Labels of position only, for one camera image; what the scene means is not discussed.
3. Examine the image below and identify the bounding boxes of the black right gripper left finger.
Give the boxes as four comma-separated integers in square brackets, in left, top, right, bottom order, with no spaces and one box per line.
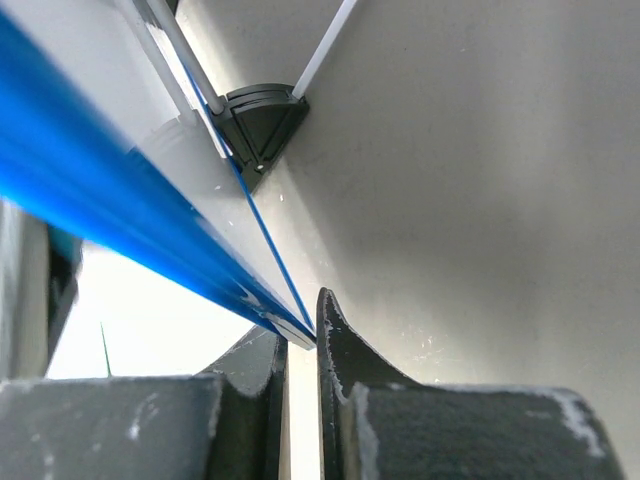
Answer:
[201,326,288,479]

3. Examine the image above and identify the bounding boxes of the blue-framed whiteboard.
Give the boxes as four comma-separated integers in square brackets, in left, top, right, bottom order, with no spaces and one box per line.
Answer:
[1,1,316,379]

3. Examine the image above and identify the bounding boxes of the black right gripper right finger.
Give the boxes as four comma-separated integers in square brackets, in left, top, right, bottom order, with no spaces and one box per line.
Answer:
[315,287,426,480]

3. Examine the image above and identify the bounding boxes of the black whiteboard corner bracket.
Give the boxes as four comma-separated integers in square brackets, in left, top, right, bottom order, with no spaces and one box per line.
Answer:
[212,83,310,192]

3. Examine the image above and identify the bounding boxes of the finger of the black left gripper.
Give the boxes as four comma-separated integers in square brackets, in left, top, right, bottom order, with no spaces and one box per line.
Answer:
[1,199,82,379]

